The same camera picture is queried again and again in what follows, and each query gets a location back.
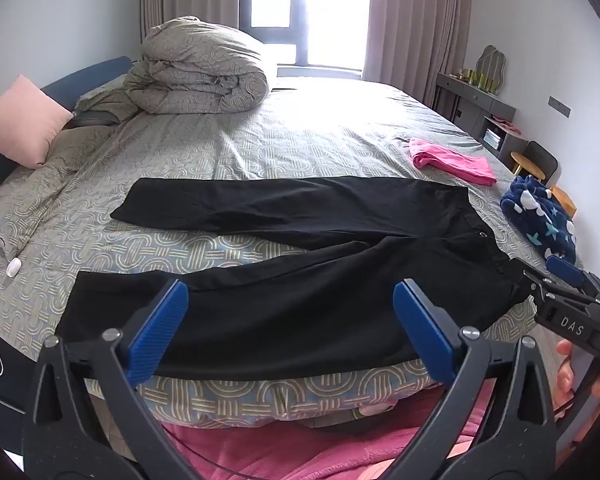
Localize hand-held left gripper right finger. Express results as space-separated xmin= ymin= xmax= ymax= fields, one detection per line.
xmin=385 ymin=278 xmax=561 ymax=480

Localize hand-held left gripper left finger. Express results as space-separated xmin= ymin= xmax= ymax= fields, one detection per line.
xmin=22 ymin=278 xmax=201 ymax=480

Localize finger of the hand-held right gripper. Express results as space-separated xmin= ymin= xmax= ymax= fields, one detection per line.
xmin=524 ymin=267 xmax=600 ymax=307
xmin=546 ymin=256 xmax=600 ymax=297

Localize black pants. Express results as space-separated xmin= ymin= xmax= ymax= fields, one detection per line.
xmin=55 ymin=176 xmax=536 ymax=382

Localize person's right hand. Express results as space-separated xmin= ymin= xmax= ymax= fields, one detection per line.
xmin=555 ymin=339 xmax=600 ymax=403

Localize navy star print fleece garment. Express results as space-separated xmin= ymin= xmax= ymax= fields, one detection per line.
xmin=500 ymin=175 xmax=578 ymax=266

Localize wooden stool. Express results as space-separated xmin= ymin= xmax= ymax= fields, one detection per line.
xmin=550 ymin=186 xmax=577 ymax=218

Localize dark grey chair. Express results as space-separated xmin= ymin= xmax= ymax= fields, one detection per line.
xmin=522 ymin=141 xmax=559 ymax=184

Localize yellow stool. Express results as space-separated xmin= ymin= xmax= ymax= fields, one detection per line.
xmin=510 ymin=150 xmax=546 ymax=182

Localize folded pink garment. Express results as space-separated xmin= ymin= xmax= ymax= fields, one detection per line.
xmin=409 ymin=137 xmax=497 ymax=187

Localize pink item on dresser shelf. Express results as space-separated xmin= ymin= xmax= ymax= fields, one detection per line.
xmin=489 ymin=115 xmax=522 ymax=136

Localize person's pink fleece clothing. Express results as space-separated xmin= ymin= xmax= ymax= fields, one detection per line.
xmin=160 ymin=379 xmax=487 ymax=480

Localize grey dresser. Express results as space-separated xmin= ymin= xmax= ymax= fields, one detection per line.
xmin=435 ymin=71 xmax=517 ymax=161

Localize wavy edged table mirror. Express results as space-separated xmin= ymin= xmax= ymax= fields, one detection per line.
xmin=475 ymin=44 xmax=507 ymax=93

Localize bed with patterned sheet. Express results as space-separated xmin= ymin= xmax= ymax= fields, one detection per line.
xmin=0 ymin=77 xmax=576 ymax=426

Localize pink pillow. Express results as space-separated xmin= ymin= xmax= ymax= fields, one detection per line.
xmin=0 ymin=75 xmax=74 ymax=168

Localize blue upholstered headboard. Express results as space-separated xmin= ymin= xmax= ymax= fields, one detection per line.
xmin=0 ymin=56 xmax=133 ymax=201

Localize rolled patterned duvet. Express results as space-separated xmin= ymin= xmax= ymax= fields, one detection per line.
xmin=75 ymin=16 xmax=271 ymax=122

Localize dark framed window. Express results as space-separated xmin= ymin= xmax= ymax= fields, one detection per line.
xmin=252 ymin=0 xmax=373 ymax=81

